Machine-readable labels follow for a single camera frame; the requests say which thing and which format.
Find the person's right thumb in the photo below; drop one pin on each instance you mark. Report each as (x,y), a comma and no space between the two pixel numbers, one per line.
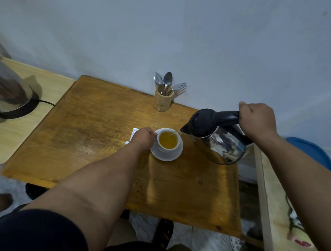
(242,106)

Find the black table leg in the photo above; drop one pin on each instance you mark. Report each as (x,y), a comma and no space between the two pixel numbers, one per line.
(163,232)
(35,191)

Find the white paper packet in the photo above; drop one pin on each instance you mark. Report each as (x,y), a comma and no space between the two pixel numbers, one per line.
(134,131)

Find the person's right hand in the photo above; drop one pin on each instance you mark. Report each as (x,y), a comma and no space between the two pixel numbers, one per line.
(258,120)

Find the person's black sleeve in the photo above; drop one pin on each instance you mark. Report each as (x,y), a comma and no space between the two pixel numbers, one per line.
(38,232)

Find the white saucer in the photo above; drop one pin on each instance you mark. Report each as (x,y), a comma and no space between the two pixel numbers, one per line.
(168,156)

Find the black appliance base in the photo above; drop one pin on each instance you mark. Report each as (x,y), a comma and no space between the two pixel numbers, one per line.
(27,108)

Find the wooden cutlery holder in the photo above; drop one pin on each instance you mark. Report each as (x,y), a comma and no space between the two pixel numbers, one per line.
(162,102)

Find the yellow tea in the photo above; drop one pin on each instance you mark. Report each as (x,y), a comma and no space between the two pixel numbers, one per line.
(168,141)

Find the white tea cup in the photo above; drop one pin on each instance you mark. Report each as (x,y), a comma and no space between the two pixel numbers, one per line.
(165,151)

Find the person's left thumb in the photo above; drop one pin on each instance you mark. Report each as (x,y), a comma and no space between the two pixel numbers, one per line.
(153,135)

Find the person's left forearm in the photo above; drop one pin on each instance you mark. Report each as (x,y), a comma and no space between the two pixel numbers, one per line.
(98,186)

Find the person's left hand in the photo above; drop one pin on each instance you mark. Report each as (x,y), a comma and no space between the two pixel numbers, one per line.
(142,139)

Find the metal spoon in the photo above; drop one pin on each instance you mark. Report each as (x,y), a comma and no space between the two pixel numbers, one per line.
(167,77)
(157,79)

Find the blue plastic chair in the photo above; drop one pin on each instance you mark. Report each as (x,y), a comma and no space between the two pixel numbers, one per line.
(313,152)

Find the person's right forearm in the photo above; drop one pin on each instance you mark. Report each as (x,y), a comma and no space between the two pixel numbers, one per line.
(300,175)

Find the metal fork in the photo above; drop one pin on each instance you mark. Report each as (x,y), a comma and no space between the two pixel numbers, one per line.
(179,86)

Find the steel appliance with glass lid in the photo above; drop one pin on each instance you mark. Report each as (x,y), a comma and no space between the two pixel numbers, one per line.
(11,85)

